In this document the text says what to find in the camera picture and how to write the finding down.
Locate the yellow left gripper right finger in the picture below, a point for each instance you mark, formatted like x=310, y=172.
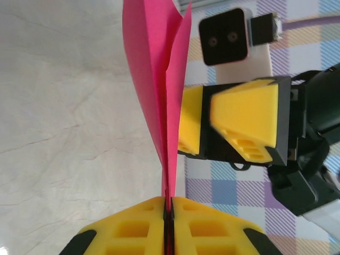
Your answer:
x=212, y=233

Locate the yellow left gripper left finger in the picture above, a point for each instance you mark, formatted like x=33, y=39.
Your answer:
x=127, y=233

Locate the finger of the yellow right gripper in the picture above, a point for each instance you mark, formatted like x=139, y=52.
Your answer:
x=190, y=119
x=244, y=114

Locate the pink red cloth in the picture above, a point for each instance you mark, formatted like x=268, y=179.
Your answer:
x=148, y=66

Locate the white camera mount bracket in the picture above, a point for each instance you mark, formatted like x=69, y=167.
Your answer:
x=255, y=66

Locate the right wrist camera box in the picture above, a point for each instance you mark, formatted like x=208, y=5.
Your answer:
x=225, y=37

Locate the aluminium frame side rail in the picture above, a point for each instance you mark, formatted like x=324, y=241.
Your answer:
x=183, y=4

